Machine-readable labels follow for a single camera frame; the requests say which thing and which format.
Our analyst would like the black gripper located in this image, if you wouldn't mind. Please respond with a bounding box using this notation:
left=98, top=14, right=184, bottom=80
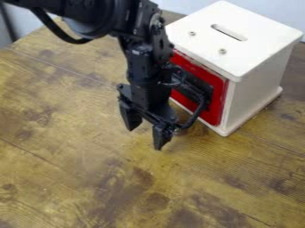
left=116, top=48, right=177, bottom=151

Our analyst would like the black drawer handle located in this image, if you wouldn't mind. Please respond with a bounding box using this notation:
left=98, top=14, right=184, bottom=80
left=171, top=72, right=212, bottom=129

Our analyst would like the red drawer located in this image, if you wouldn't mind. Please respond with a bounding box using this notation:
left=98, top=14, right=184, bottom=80
left=169, top=51, right=228, bottom=126

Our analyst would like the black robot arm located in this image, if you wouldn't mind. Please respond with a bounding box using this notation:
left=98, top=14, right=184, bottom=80
left=0, top=0, right=177, bottom=150

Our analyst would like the white wooden cabinet box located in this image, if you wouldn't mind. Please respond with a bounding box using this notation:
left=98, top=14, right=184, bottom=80
left=165, top=1, right=302, bottom=136

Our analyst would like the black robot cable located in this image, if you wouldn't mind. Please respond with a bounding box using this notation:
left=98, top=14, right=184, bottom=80
left=28, top=7, right=93, bottom=45

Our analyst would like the dark vertical post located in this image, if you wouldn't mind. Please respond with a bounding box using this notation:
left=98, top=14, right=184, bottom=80
left=0, top=2, right=17, bottom=42

